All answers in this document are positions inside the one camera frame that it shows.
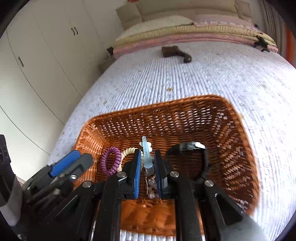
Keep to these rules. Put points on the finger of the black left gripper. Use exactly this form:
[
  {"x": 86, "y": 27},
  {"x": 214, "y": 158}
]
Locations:
[{"x": 78, "y": 168}]

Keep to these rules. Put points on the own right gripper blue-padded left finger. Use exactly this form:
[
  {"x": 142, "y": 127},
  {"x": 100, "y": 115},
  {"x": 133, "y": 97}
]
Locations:
[{"x": 91, "y": 211}]

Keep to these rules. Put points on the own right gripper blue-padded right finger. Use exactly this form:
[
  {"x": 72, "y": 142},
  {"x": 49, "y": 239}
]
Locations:
[{"x": 203, "y": 211}]

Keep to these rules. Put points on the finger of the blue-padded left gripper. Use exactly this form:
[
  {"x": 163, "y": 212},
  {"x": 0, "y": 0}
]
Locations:
[{"x": 64, "y": 163}]

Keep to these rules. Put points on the black wrist watch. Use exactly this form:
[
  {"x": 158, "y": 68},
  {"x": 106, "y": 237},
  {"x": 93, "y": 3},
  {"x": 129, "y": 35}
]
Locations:
[{"x": 194, "y": 153}]

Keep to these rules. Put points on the silver crystal chain jewelry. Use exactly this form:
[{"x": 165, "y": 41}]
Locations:
[{"x": 151, "y": 187}]

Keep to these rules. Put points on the brown wicker basket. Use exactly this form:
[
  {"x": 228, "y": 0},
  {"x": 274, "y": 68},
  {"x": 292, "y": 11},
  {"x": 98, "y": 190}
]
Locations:
[{"x": 175, "y": 128}]

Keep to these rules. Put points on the bedside table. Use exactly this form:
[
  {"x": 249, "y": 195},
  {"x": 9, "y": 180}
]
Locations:
[{"x": 104, "y": 65}]

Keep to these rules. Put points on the white built-in wardrobe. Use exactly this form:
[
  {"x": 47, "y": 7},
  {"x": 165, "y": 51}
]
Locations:
[{"x": 50, "y": 57}]

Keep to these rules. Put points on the black object on nightstand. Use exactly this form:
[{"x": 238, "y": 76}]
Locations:
[{"x": 110, "y": 50}]

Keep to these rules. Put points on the folded yellow pink quilts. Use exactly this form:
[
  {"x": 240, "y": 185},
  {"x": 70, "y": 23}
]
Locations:
[{"x": 191, "y": 33}]

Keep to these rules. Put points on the quilted white floral bedspread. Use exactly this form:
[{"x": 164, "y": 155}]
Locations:
[{"x": 260, "y": 85}]

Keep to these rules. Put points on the brown hairbrush on bed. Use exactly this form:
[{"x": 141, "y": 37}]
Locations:
[{"x": 175, "y": 51}]

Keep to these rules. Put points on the beige padded headboard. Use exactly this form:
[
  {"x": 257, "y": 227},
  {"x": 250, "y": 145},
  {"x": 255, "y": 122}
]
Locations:
[{"x": 133, "y": 13}]

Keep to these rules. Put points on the small black tripod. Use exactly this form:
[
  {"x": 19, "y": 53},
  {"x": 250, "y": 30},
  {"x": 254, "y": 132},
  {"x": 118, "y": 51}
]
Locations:
[{"x": 261, "y": 43}]

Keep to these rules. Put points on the white floral pillow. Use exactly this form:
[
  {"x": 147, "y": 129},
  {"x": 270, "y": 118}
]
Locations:
[{"x": 165, "y": 22}]

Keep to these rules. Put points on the orange curtain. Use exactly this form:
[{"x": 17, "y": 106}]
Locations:
[{"x": 290, "y": 47}]

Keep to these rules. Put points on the pink pillow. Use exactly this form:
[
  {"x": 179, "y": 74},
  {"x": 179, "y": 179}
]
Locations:
[{"x": 223, "y": 20}]

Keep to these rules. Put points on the grey curtain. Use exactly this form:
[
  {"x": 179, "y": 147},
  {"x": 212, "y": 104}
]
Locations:
[{"x": 275, "y": 27}]

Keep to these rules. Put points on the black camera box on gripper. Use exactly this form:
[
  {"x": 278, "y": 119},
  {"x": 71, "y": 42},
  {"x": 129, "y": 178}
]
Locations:
[{"x": 11, "y": 191}]

